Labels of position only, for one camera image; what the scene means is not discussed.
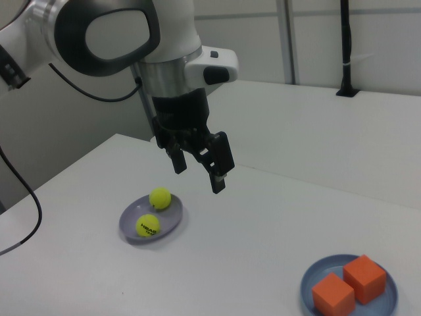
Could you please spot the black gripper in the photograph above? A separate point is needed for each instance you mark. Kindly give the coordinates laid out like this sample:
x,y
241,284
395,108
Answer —
x,y
181,115

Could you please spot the plain yellow tennis ball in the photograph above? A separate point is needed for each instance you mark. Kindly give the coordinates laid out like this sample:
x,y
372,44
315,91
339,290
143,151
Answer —
x,y
160,198

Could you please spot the yellow tennis ball HEAD print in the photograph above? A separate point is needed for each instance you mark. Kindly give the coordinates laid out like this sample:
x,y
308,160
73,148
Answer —
x,y
148,225

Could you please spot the orange cube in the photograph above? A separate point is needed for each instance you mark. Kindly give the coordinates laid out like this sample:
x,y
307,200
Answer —
x,y
332,296
365,276

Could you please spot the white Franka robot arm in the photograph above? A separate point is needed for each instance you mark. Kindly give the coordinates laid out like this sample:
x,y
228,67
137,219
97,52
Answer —
x,y
115,36

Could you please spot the purple plate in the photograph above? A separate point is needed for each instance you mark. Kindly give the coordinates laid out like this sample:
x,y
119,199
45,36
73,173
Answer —
x,y
167,220

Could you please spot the blue plate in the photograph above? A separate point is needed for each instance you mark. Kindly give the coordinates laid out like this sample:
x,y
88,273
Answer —
x,y
315,270

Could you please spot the black pole with table clamp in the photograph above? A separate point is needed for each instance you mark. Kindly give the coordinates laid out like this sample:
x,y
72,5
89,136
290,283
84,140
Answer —
x,y
345,49

